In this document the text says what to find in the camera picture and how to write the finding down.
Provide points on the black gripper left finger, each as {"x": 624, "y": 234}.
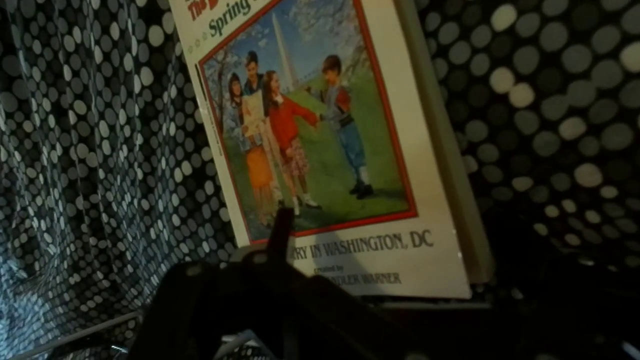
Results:
{"x": 199, "y": 302}

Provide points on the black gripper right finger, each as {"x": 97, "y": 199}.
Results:
{"x": 546, "y": 305}

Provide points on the illustrated children's paperback book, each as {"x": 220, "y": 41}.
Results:
{"x": 331, "y": 108}

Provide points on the dotted dark bed duvet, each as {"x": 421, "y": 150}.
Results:
{"x": 107, "y": 176}

